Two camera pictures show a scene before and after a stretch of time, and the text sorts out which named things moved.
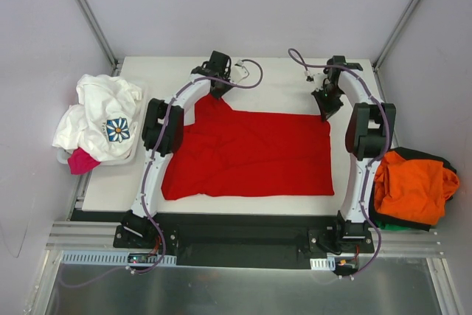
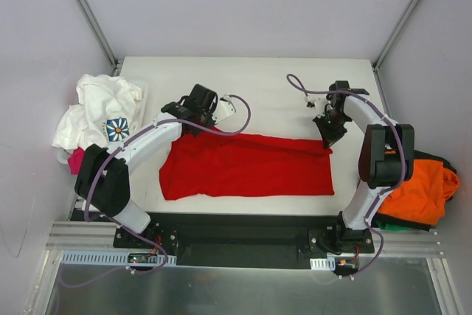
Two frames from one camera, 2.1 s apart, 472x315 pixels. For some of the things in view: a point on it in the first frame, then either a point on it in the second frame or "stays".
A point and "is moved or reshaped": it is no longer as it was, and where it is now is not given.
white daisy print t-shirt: [103, 122] stays
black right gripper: [328, 102] → [330, 129]
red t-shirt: [229, 153] is moved or reshaped
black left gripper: [222, 86] → [199, 123]
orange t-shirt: [414, 191] stays
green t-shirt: [387, 226] stays
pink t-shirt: [81, 162] stays
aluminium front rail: [80, 237] stays
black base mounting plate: [244, 240] stays
